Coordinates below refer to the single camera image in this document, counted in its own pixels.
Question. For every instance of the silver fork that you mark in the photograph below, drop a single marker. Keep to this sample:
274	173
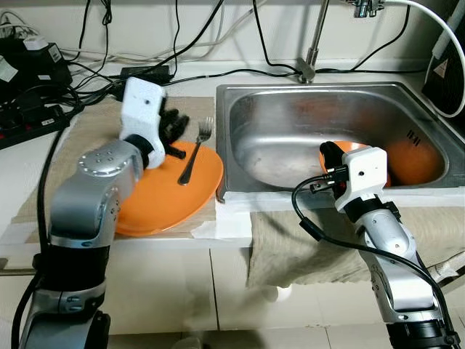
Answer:
195	153

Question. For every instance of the orange bowl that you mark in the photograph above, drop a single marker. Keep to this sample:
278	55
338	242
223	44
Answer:
356	147

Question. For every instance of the orange plate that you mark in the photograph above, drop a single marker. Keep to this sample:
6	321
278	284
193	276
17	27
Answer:
167	203

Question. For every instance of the black power adapter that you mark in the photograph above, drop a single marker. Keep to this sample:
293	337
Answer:
145	73

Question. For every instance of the stainless steel sink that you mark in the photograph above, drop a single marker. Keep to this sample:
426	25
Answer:
290	123

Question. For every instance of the beige woven mat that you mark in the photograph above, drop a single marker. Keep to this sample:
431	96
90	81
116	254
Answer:
102	123

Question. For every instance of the beige cloth towel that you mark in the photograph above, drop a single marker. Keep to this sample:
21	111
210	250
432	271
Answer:
290	247

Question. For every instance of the black appliance with warning sticker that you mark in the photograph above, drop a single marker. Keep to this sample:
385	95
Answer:
443	80

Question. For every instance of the white base cabinet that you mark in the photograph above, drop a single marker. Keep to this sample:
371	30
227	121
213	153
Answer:
182	291

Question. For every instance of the black battery charger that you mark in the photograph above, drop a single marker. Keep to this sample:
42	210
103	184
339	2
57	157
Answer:
36	69

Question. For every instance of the chrome water valve fitting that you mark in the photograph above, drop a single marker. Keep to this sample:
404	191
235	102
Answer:
369	7

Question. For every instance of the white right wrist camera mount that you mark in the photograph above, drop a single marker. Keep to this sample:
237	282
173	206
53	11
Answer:
363	178

